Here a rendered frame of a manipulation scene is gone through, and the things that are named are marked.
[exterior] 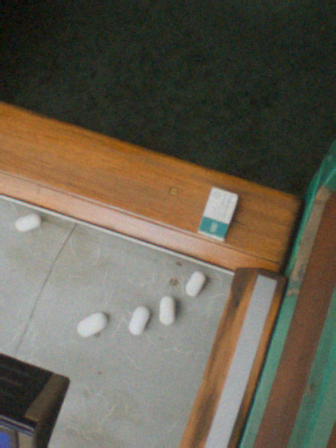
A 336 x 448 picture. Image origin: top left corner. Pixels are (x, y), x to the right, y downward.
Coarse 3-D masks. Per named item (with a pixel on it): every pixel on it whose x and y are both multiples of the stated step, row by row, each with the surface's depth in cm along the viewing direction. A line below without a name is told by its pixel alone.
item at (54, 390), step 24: (0, 360) 58; (0, 384) 55; (24, 384) 56; (48, 384) 57; (0, 408) 53; (24, 408) 54; (48, 408) 54; (0, 432) 54; (24, 432) 52; (48, 432) 57
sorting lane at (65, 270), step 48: (0, 240) 94; (48, 240) 94; (96, 240) 93; (0, 288) 92; (48, 288) 92; (96, 288) 92; (144, 288) 92; (0, 336) 91; (48, 336) 91; (96, 336) 90; (144, 336) 90; (192, 336) 90; (96, 384) 89; (144, 384) 89; (192, 384) 88; (96, 432) 87; (144, 432) 87
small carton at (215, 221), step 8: (216, 192) 90; (224, 192) 90; (208, 200) 90; (216, 200) 90; (224, 200) 90; (232, 200) 90; (208, 208) 89; (216, 208) 89; (224, 208) 89; (232, 208) 89; (208, 216) 89; (216, 216) 89; (224, 216) 89; (200, 224) 89; (208, 224) 89; (216, 224) 89; (224, 224) 89; (200, 232) 90; (208, 232) 89; (216, 232) 89; (224, 232) 89
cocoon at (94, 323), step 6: (90, 318) 89; (96, 318) 89; (102, 318) 89; (78, 324) 89; (84, 324) 89; (90, 324) 89; (96, 324) 89; (102, 324) 89; (78, 330) 89; (84, 330) 88; (90, 330) 89; (96, 330) 89; (84, 336) 89
